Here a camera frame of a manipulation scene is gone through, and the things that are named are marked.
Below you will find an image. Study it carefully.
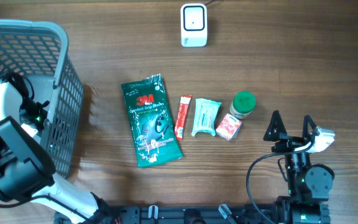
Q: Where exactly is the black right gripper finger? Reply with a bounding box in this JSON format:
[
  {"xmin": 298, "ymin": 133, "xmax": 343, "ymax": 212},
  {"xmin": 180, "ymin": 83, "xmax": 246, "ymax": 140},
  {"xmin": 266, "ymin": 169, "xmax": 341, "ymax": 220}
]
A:
[
  {"xmin": 302, "ymin": 115, "xmax": 316, "ymax": 138},
  {"xmin": 263, "ymin": 110, "xmax": 287, "ymax": 141}
]

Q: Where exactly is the green lid jar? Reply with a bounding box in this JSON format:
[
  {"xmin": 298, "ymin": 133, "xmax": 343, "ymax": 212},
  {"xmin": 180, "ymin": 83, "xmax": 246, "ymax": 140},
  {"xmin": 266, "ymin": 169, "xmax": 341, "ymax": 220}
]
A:
[{"xmin": 229, "ymin": 91, "xmax": 256, "ymax": 119}]

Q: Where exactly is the red white tissue pack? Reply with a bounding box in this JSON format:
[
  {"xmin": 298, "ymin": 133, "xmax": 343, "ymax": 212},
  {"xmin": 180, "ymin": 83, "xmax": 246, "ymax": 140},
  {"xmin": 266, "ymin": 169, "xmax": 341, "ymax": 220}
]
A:
[{"xmin": 216, "ymin": 113, "xmax": 242, "ymax": 141}]

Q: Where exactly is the light green wipes pack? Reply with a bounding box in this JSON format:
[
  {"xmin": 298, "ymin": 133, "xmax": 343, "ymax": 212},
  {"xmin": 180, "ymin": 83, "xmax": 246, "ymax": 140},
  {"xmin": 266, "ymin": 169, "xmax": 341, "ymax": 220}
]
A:
[{"xmin": 191, "ymin": 98, "xmax": 221, "ymax": 137}]

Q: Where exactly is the red coffee stick sachet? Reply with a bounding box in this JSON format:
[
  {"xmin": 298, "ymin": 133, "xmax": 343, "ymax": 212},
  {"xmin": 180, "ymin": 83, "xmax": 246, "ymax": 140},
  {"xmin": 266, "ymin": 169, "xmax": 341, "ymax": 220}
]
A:
[{"xmin": 174, "ymin": 95, "xmax": 191, "ymax": 141}]

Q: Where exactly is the green 3M gloves packet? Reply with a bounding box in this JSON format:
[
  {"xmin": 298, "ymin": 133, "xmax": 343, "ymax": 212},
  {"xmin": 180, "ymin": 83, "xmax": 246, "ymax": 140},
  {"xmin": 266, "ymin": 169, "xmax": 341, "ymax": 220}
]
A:
[{"xmin": 121, "ymin": 74, "xmax": 183, "ymax": 168}]

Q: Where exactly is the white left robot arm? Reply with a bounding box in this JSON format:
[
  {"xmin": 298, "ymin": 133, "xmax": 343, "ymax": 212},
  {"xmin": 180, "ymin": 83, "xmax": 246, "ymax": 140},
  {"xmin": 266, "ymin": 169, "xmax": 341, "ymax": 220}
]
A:
[{"xmin": 0, "ymin": 72, "xmax": 118, "ymax": 223}]

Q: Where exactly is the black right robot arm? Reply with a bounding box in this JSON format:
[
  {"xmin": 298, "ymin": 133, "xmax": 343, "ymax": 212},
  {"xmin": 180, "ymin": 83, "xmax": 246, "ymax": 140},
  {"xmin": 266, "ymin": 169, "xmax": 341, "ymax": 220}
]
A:
[{"xmin": 264, "ymin": 110, "xmax": 335, "ymax": 224}]

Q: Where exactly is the white barcode scanner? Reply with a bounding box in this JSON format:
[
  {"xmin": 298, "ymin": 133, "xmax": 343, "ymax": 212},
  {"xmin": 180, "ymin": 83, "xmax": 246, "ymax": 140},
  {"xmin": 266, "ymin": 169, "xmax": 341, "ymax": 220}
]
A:
[{"xmin": 180, "ymin": 3, "xmax": 208, "ymax": 47}]

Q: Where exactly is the grey plastic basket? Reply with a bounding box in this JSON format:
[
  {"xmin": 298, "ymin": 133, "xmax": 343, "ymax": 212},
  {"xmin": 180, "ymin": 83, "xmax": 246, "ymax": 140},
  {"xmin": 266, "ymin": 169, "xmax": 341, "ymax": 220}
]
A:
[{"xmin": 0, "ymin": 20, "xmax": 83, "ymax": 178}]

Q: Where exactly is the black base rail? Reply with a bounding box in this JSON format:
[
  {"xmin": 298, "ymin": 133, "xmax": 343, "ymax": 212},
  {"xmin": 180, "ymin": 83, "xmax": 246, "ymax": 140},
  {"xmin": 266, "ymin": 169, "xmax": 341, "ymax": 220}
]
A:
[{"xmin": 53, "ymin": 203, "xmax": 331, "ymax": 224}]

